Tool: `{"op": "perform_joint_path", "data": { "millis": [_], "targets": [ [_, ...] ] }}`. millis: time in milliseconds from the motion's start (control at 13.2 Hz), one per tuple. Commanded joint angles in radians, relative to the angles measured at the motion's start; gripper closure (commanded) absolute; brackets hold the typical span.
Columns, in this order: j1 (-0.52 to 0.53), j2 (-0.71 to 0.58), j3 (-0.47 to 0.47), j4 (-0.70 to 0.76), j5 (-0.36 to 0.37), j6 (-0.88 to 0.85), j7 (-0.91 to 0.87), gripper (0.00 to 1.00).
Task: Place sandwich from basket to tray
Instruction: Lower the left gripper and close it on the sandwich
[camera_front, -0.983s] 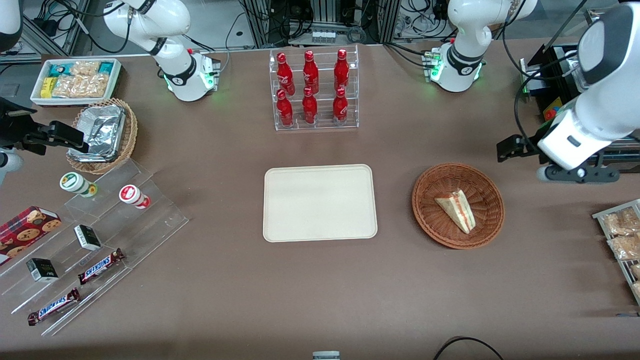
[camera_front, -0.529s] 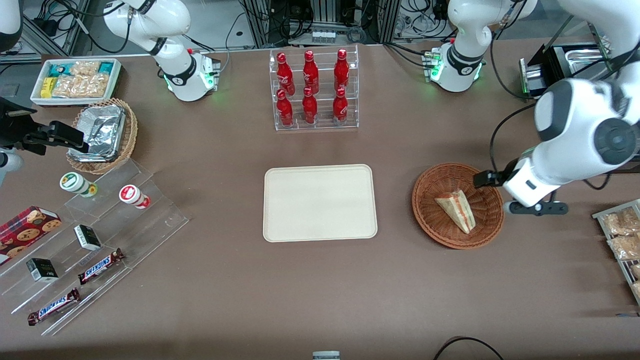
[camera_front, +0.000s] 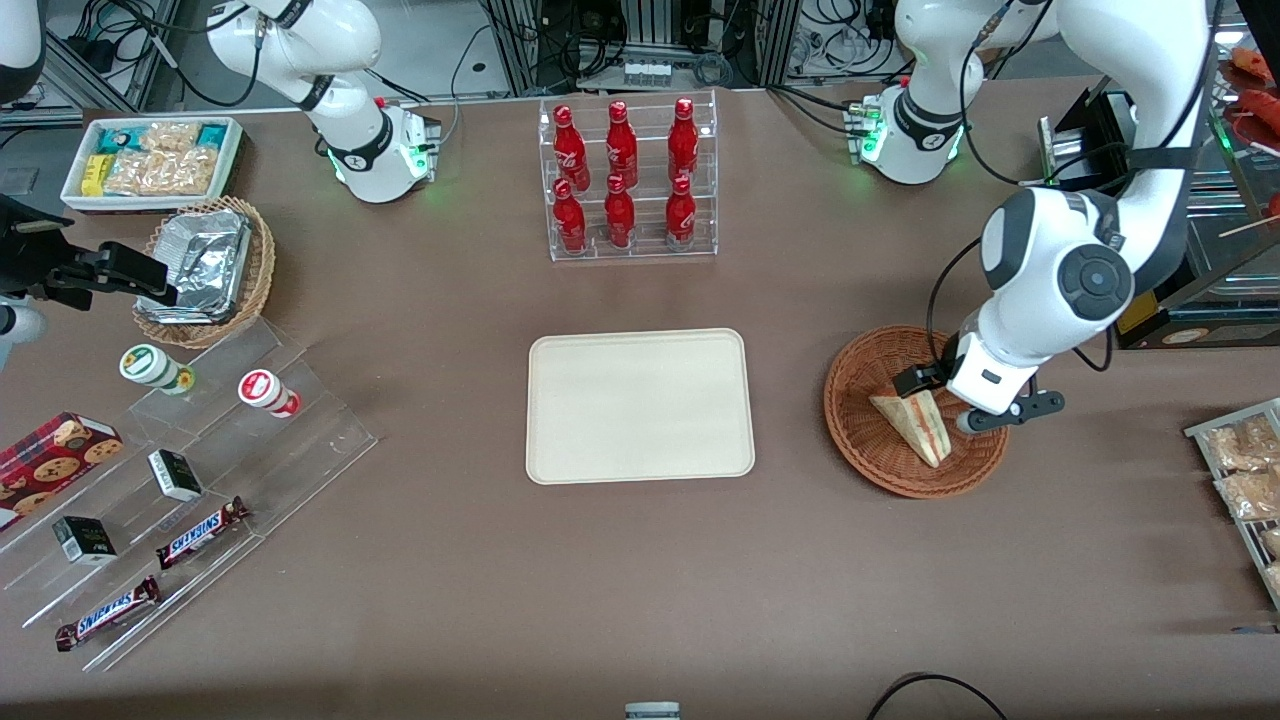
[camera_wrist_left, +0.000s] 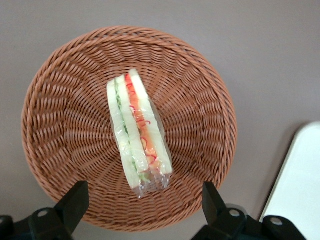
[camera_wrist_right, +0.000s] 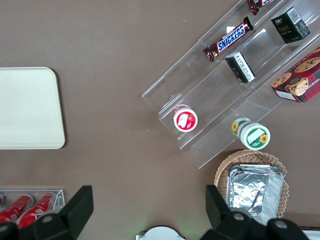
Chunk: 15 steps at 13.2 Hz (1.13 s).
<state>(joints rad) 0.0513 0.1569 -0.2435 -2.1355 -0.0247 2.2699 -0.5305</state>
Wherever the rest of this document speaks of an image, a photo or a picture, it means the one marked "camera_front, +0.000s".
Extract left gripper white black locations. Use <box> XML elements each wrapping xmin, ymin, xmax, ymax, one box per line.
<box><xmin>945</xmin><ymin>335</ymin><xmax>1065</xmax><ymax>436</ymax></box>

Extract triangle sandwich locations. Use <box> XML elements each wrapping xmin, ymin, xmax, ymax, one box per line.
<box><xmin>868</xmin><ymin>388</ymin><xmax>952</xmax><ymax>470</ymax></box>

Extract brown wicker basket round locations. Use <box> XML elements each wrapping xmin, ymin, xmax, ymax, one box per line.
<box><xmin>824</xmin><ymin>325</ymin><xmax>1010</xmax><ymax>500</ymax></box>

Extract light wicker basket with foil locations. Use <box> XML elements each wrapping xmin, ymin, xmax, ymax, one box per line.
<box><xmin>132</xmin><ymin>196</ymin><xmax>277</xmax><ymax>350</ymax></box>

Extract beige plastic tray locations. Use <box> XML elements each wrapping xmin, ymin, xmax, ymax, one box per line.
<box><xmin>526</xmin><ymin>328</ymin><xmax>757</xmax><ymax>486</ymax></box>

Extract silver foil wrapped pack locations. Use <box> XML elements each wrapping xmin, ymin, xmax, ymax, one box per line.
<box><xmin>136</xmin><ymin>293</ymin><xmax>233</xmax><ymax>325</ymax></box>
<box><xmin>152</xmin><ymin>208</ymin><xmax>252</xmax><ymax>306</ymax></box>

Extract green lid yogurt cup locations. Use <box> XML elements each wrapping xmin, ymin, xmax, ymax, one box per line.
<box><xmin>118</xmin><ymin>343</ymin><xmax>197</xmax><ymax>397</ymax></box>

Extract clear rice cracker bag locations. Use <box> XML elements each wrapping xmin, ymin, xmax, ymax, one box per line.
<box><xmin>138</xmin><ymin>121</ymin><xmax>202</xmax><ymax>153</ymax></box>
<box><xmin>104</xmin><ymin>147</ymin><xmax>218</xmax><ymax>197</ymax></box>

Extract white rectangular snack bin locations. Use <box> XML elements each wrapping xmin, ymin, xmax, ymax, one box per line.
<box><xmin>59</xmin><ymin>116</ymin><xmax>245</xmax><ymax>215</ymax></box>

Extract red lid yogurt cup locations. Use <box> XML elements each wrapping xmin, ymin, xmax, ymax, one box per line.
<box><xmin>237</xmin><ymin>368</ymin><xmax>302</xmax><ymax>420</ymax></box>

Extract small black carton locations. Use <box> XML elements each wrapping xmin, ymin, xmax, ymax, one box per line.
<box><xmin>51</xmin><ymin>515</ymin><xmax>119</xmax><ymax>567</ymax></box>
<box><xmin>147</xmin><ymin>448</ymin><xmax>205</xmax><ymax>503</ymax></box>

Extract clear acrylic stepped display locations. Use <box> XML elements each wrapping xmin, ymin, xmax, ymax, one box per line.
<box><xmin>0</xmin><ymin>317</ymin><xmax>380</xmax><ymax>674</ymax></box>

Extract red cookie box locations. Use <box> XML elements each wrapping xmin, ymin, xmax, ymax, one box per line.
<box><xmin>0</xmin><ymin>411</ymin><xmax>125</xmax><ymax>533</ymax></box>

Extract snickers chocolate bar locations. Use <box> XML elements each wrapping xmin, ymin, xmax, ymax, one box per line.
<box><xmin>155</xmin><ymin>496</ymin><xmax>252</xmax><ymax>572</ymax></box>
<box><xmin>54</xmin><ymin>575</ymin><xmax>162</xmax><ymax>654</ymax></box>

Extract black hot food display case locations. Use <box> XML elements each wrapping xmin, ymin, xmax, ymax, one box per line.
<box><xmin>1035</xmin><ymin>0</ymin><xmax>1280</xmax><ymax>352</ymax></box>

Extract red cola bottle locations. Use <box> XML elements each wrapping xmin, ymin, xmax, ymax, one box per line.
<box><xmin>664</xmin><ymin>175</ymin><xmax>698</xmax><ymax>252</ymax></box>
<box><xmin>667</xmin><ymin>97</ymin><xmax>700</xmax><ymax>182</ymax></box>
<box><xmin>603</xmin><ymin>174</ymin><xmax>637</xmax><ymax>250</ymax></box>
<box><xmin>551</xmin><ymin>178</ymin><xmax>589</xmax><ymax>255</ymax></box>
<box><xmin>605</xmin><ymin>100</ymin><xmax>640</xmax><ymax>189</ymax></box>
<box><xmin>552</xmin><ymin>104</ymin><xmax>592</xmax><ymax>192</ymax></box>

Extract clear acrylic bottle rack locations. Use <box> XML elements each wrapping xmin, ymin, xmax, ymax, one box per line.
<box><xmin>538</xmin><ymin>89</ymin><xmax>720</xmax><ymax>264</ymax></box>

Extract red sausages in case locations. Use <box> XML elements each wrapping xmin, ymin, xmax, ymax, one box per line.
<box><xmin>1222</xmin><ymin>44</ymin><xmax>1280</xmax><ymax>133</ymax></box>

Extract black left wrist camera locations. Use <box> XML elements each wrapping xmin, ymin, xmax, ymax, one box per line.
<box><xmin>893</xmin><ymin>362</ymin><xmax>952</xmax><ymax>401</ymax></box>

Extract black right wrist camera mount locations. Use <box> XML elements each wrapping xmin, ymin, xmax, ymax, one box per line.
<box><xmin>0</xmin><ymin>194</ymin><xmax>77</xmax><ymax>299</ymax></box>

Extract aluminium frame beam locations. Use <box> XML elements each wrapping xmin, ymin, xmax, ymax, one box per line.
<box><xmin>42</xmin><ymin>0</ymin><xmax>183</xmax><ymax>113</ymax></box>

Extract black looped cable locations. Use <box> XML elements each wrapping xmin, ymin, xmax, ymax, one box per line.
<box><xmin>864</xmin><ymin>672</ymin><xmax>1011</xmax><ymax>720</ymax></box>

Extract metal wire rack tray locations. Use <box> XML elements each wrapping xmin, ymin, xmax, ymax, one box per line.
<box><xmin>1184</xmin><ymin>397</ymin><xmax>1280</xmax><ymax>613</ymax></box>

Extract aluminium frame rack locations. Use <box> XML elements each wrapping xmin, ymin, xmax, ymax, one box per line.
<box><xmin>478</xmin><ymin>0</ymin><xmax>803</xmax><ymax>97</ymax></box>

